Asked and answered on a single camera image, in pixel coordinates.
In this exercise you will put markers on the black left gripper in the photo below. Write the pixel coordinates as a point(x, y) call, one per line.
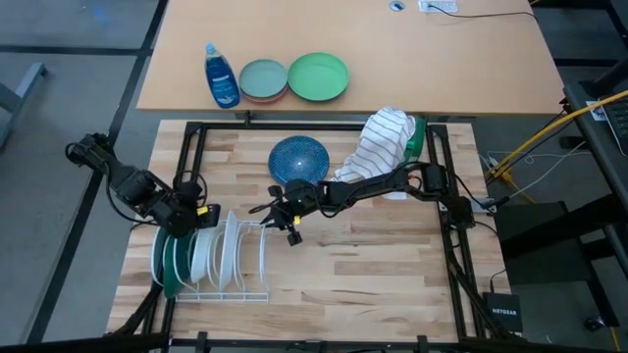
point(189, 216)

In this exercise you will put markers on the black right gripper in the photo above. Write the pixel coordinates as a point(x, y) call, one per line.
point(300, 197)

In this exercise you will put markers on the blue-patterned plate with white underside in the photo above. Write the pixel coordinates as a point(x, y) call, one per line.
point(292, 154)

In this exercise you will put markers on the dark green plate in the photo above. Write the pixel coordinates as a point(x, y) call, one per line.
point(172, 267)

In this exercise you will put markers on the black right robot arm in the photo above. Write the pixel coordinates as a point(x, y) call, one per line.
point(373, 185)

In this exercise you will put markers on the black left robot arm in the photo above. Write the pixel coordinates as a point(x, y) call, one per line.
point(130, 185)

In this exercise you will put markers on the red plate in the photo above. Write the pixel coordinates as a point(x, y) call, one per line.
point(267, 100)

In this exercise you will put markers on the white striped dish towel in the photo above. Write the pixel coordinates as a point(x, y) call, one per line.
point(382, 142)

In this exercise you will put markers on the teal plate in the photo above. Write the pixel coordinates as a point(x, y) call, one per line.
point(262, 78)

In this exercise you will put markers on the light green plate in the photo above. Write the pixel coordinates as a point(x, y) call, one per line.
point(319, 76)

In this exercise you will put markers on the blue dish soap bottle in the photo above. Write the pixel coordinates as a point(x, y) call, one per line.
point(221, 81)

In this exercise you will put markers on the light wooden desk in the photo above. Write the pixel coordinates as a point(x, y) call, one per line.
point(392, 59)

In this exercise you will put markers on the round desk grommet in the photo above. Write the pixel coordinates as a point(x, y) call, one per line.
point(397, 6)

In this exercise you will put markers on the white power strip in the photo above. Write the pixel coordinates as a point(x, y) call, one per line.
point(439, 6)

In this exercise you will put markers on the black side table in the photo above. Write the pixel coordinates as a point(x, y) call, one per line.
point(539, 235)

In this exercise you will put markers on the white label sticker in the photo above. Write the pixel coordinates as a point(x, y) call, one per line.
point(596, 111)

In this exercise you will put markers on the black caster wheel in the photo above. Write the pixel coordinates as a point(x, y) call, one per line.
point(594, 324)

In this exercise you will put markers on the black laptop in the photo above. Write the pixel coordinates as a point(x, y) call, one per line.
point(618, 122)

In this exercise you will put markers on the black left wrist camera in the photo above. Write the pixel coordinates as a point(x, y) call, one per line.
point(213, 216)

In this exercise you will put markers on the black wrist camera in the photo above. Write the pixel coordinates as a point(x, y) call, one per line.
point(213, 216)
point(295, 238)

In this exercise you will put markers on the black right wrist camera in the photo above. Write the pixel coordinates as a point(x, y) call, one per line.
point(295, 238)

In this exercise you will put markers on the black metal table frame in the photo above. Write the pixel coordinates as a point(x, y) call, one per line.
point(343, 345)

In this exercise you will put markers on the grey furniture frame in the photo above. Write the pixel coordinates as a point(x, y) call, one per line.
point(19, 93)

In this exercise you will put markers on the black Netgear network switch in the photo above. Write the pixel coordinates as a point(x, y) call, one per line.
point(503, 314)

